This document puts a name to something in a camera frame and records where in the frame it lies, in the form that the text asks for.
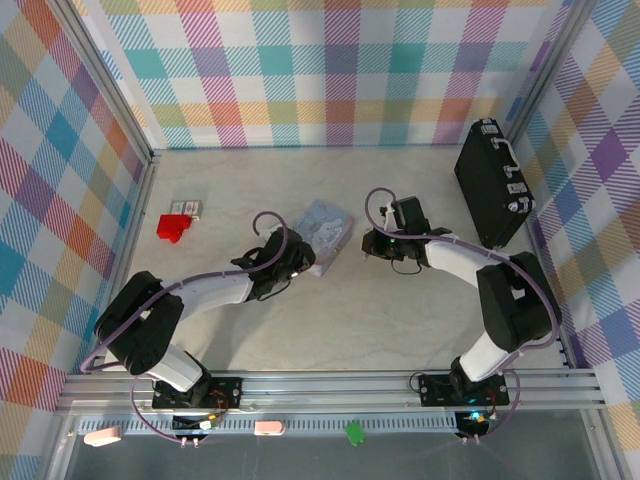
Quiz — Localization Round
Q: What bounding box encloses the light blue illustrated pouch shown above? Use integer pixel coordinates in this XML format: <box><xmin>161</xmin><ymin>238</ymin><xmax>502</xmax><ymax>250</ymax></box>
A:
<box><xmin>292</xmin><ymin>199</ymin><xmax>356</xmax><ymax>277</ymax></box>

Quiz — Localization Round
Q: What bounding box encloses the black briefcase with metal latches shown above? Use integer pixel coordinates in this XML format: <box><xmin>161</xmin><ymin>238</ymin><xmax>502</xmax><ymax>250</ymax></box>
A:
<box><xmin>453</xmin><ymin>118</ymin><xmax>537</xmax><ymax>250</ymax></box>

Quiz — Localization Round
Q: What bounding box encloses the small printed card pack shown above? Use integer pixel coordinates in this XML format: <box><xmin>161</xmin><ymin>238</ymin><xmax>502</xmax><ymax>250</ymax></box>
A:
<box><xmin>170</xmin><ymin>199</ymin><xmax>205</xmax><ymax>222</ymax></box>

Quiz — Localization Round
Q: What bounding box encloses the red plastic block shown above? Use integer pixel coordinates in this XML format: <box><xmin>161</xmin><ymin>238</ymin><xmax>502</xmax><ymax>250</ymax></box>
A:
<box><xmin>157</xmin><ymin>213</ymin><xmax>194</xmax><ymax>245</ymax></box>

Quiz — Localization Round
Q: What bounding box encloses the left small connector board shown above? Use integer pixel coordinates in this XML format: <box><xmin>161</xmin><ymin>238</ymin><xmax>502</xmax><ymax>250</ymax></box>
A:
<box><xmin>172</xmin><ymin>412</ymin><xmax>224</xmax><ymax>434</ymax></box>

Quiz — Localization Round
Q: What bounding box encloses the small connector board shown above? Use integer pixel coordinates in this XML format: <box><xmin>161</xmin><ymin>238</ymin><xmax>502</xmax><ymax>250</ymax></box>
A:
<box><xmin>455</xmin><ymin>409</ymin><xmax>494</xmax><ymax>434</ymax></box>
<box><xmin>172</xmin><ymin>412</ymin><xmax>224</xmax><ymax>434</ymax></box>

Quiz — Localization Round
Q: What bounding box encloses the grey metal base panel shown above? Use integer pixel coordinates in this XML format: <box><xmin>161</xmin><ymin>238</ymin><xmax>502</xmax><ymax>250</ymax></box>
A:
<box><xmin>47</xmin><ymin>412</ymin><xmax>616</xmax><ymax>480</ymax></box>

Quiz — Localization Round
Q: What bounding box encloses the right small connector board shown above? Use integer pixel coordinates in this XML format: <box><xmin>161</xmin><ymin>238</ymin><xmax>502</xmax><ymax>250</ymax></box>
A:
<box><xmin>455</xmin><ymin>409</ymin><xmax>494</xmax><ymax>434</ymax></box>

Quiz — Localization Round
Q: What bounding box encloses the aluminium mounting rail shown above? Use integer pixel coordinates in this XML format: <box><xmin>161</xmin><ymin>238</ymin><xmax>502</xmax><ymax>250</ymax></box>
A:
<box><xmin>54</xmin><ymin>368</ymin><xmax>609</xmax><ymax>416</ymax></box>

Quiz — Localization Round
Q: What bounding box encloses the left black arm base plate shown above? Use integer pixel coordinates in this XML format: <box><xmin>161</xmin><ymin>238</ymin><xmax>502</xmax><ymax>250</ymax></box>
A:
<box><xmin>151</xmin><ymin>377</ymin><xmax>245</xmax><ymax>411</ymax></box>

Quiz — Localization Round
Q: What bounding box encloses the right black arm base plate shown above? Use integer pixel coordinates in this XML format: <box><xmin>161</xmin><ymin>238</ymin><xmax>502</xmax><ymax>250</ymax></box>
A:
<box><xmin>417</xmin><ymin>373</ymin><xmax>511</xmax><ymax>407</ymax></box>

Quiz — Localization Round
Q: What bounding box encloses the grey slotted cable duct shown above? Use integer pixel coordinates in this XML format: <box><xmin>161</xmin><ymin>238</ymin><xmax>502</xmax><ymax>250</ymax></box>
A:
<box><xmin>77</xmin><ymin>413</ymin><xmax>459</xmax><ymax>435</ymax></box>

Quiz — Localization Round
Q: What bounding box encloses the aluminium frame post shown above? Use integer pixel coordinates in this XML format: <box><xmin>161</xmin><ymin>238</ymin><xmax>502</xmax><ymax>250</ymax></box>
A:
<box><xmin>504</xmin><ymin>0</ymin><xmax>594</xmax><ymax>146</ymax></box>
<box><xmin>47</xmin><ymin>0</ymin><xmax>162</xmax><ymax>169</ymax></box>

